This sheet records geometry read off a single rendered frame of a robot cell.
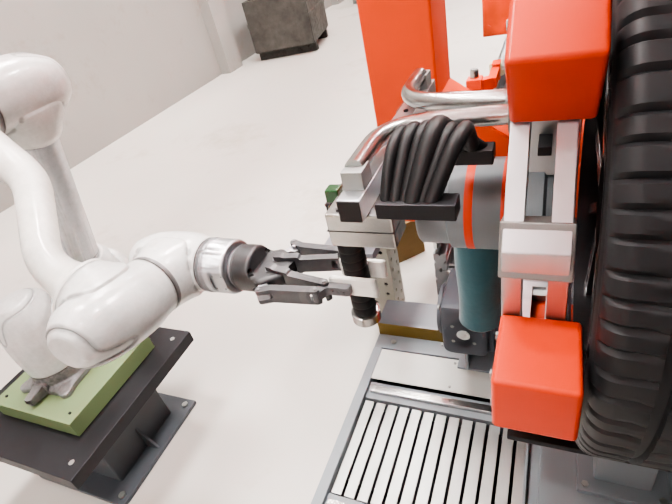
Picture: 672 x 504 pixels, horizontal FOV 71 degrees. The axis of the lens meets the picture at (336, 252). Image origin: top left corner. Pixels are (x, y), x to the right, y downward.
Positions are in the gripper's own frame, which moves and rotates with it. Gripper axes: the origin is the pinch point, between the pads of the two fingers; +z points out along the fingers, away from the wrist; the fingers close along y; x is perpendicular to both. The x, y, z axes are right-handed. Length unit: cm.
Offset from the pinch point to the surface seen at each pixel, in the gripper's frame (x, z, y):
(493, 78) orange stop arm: -34, -3, -186
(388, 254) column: -54, -25, -74
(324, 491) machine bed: -75, -24, -1
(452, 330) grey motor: -50, 3, -39
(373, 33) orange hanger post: 19, -14, -60
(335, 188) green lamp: -17, -29, -55
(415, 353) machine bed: -76, -13, -51
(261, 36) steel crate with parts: -55, -306, -485
